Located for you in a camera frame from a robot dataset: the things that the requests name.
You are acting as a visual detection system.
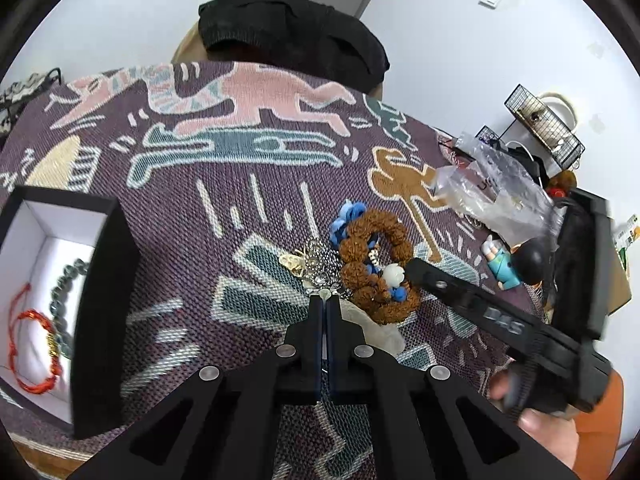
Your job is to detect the open cardboard box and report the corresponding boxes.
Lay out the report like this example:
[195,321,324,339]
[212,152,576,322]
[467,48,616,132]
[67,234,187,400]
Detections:
[605,250,633,316]

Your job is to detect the person's right hand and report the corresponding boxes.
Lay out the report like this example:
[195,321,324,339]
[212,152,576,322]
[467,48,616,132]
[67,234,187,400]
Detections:
[489,364,582,467]

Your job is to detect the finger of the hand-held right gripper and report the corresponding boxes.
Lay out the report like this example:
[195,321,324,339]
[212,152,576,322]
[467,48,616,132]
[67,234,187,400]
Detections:
[404,256,475,320]

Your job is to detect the black garment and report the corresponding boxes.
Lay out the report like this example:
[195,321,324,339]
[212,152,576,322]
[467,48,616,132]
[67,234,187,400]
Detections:
[198,0,391,93]

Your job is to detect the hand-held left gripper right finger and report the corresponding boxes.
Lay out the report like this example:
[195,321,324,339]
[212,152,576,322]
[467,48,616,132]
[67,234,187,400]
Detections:
[326,296,577,480]

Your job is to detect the blue bead bracelet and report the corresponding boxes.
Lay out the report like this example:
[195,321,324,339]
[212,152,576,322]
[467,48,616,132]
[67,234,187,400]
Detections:
[330,201,411,303]

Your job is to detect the toy figure with black hair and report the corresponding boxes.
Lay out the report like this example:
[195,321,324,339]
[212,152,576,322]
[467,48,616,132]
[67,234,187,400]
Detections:
[482,237,546,291]

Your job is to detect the clear plastic bag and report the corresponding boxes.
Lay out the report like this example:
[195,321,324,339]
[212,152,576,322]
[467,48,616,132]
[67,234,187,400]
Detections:
[432,132,563,246]

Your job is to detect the black bag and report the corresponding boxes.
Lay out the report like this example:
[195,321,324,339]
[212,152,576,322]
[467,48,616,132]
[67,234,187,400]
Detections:
[495,142,551,186]

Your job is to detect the green bead bracelet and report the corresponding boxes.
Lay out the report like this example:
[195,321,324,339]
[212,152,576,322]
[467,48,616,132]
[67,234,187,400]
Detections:
[49,258,91,361]

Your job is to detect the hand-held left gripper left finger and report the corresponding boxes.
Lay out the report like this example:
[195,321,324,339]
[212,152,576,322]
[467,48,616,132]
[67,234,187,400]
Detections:
[65,296,325,480]

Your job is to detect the orange cloth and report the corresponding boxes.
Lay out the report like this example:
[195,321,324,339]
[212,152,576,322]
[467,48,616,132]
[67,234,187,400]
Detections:
[575,372,626,461]

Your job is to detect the silver chain jewelry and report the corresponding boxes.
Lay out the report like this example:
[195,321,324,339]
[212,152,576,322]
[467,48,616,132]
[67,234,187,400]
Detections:
[280,239,346,297]

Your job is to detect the black wire rack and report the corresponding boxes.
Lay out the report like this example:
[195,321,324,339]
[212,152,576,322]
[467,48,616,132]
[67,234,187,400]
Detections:
[475,84,586,171]

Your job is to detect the brown bead bracelet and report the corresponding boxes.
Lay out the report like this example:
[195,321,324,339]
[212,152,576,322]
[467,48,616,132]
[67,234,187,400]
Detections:
[340,209,423,326]

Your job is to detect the green printed package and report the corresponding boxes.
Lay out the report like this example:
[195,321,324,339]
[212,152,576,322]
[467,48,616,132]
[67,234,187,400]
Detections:
[612,215,640,261]

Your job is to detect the white handbag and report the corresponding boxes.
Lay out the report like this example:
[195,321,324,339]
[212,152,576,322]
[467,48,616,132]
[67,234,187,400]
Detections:
[535,92,578,131]

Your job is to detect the purple printed blanket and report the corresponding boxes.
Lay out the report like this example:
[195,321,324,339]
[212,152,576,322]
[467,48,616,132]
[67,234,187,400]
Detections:
[0,60,556,480]

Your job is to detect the small clear pouch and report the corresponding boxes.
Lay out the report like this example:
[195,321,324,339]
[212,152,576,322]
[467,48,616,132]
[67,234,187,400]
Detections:
[340,300,406,356]

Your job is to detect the red string bracelet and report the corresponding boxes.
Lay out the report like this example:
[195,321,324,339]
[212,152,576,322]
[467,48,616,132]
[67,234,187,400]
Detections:
[9,284,63,393]

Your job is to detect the black shoe rack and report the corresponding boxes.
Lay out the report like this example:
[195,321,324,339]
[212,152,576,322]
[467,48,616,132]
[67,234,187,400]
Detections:
[0,69,65,131]

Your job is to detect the tan chair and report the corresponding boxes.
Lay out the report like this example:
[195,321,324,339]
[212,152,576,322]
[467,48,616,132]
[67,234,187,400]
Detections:
[172,25,386,97]

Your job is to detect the brown plush toy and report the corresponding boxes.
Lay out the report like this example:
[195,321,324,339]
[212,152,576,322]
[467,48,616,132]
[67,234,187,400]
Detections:
[545,170,578,198]

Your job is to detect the black jewelry box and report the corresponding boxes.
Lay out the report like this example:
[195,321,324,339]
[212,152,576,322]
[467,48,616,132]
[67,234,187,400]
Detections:
[0,186,143,440]

